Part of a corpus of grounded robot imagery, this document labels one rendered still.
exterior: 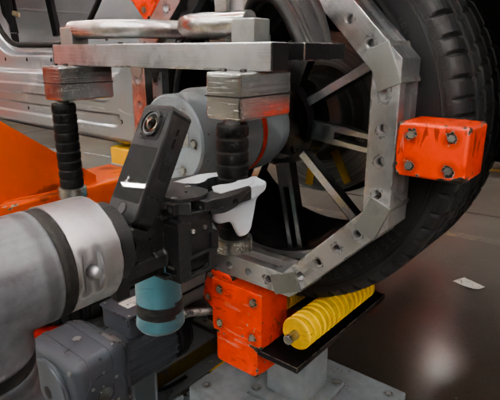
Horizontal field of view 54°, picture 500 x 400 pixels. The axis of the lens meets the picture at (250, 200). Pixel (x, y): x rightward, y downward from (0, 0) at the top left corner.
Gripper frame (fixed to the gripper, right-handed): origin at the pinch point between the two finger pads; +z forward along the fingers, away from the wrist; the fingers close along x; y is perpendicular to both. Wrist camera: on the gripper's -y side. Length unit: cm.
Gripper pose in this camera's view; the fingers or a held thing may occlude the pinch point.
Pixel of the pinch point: (244, 177)
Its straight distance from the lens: 56.9
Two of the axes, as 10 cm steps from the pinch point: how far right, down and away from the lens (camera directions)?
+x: 7.7, 1.8, -6.1
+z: 6.3, -2.3, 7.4
